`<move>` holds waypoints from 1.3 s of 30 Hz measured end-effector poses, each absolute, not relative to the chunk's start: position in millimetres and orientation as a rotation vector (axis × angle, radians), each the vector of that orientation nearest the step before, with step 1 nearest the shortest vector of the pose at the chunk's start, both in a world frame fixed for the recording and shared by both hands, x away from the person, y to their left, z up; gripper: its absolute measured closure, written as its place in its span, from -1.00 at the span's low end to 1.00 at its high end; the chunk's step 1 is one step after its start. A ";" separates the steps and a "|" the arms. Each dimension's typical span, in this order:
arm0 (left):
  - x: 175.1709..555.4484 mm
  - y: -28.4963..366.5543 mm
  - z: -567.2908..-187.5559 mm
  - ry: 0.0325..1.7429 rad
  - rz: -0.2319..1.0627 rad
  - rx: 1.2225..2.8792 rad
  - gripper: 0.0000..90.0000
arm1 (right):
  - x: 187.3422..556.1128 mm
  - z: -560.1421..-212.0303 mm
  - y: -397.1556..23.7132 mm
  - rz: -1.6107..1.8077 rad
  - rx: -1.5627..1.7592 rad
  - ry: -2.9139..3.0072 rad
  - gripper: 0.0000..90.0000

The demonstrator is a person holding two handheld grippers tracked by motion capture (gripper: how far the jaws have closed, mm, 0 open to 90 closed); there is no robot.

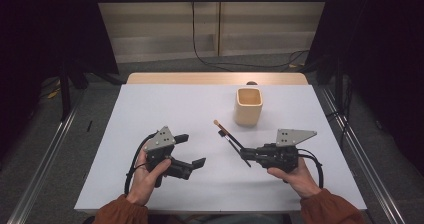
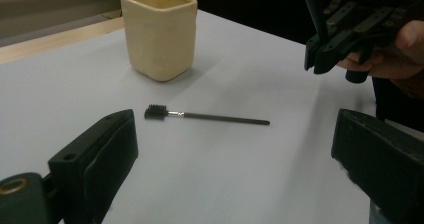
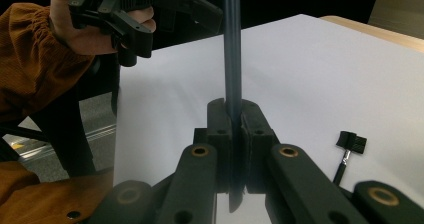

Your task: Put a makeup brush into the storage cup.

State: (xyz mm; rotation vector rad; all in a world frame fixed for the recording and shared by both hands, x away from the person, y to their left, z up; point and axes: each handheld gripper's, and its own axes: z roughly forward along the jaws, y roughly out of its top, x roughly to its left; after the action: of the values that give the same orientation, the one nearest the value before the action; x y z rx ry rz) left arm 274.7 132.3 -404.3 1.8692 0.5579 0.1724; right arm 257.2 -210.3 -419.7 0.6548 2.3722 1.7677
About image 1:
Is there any black makeup brush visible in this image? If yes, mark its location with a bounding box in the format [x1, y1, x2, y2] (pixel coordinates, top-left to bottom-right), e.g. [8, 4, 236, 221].
[218, 129, 252, 168]

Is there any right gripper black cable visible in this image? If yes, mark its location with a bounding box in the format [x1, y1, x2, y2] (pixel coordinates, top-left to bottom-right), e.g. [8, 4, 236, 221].
[297, 148, 325, 189]

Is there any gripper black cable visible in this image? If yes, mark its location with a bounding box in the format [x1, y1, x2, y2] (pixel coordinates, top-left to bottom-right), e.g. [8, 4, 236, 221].
[124, 132, 158, 196]
[297, 148, 325, 189]

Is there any orange-tipped makeup brush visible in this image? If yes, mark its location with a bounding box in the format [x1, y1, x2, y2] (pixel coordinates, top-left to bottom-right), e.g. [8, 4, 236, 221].
[213, 119, 246, 151]

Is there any aluminium floor rail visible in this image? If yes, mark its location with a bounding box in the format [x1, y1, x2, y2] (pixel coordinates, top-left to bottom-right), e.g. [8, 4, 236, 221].
[6, 93, 84, 224]
[319, 87, 406, 224]

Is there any person's right hand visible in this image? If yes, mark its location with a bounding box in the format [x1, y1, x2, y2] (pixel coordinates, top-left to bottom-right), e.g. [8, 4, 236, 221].
[266, 157, 323, 199]

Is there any black metal stand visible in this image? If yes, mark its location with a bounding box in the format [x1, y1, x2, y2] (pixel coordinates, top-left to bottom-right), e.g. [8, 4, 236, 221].
[59, 60, 73, 122]

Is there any person's left hand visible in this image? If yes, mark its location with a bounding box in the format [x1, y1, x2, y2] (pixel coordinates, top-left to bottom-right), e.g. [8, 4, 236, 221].
[126, 150, 173, 207]

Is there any yellow floor tape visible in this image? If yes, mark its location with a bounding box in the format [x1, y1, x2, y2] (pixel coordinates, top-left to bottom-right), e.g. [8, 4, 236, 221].
[46, 87, 63, 100]

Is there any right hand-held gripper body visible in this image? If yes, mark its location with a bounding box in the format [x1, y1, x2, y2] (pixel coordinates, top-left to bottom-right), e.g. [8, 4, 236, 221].
[261, 128, 318, 174]

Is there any long black wall cable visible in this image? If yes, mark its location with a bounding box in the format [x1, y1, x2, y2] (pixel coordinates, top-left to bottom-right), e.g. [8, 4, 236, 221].
[190, 0, 311, 72]

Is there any beige square cup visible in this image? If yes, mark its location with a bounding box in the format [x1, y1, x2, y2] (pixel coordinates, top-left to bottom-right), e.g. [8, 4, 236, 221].
[233, 87, 264, 128]

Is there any dark curtain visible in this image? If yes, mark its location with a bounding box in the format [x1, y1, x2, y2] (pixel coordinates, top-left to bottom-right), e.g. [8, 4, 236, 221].
[304, 0, 424, 177]
[0, 0, 120, 158]

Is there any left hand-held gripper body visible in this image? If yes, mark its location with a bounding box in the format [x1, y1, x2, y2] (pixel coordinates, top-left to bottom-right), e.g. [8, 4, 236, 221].
[143, 126, 177, 188]

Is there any black floor cable bundle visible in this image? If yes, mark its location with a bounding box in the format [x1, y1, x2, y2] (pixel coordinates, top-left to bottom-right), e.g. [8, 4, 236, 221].
[327, 80, 353, 148]

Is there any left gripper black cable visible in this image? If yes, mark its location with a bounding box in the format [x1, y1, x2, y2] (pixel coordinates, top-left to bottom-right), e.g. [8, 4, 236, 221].
[124, 132, 158, 196]

